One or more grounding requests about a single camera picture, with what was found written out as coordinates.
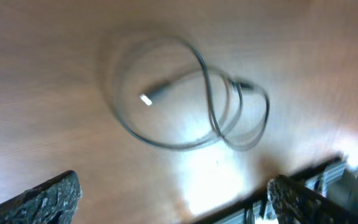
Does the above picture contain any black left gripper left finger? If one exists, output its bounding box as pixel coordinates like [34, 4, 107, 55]
[0, 170, 82, 223]

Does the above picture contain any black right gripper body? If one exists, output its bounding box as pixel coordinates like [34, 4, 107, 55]
[195, 156, 358, 223]

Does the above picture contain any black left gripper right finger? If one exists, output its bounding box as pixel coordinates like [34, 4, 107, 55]
[267, 175, 358, 224]

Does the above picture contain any thick black USB cable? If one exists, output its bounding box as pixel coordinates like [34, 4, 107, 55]
[112, 35, 270, 152]

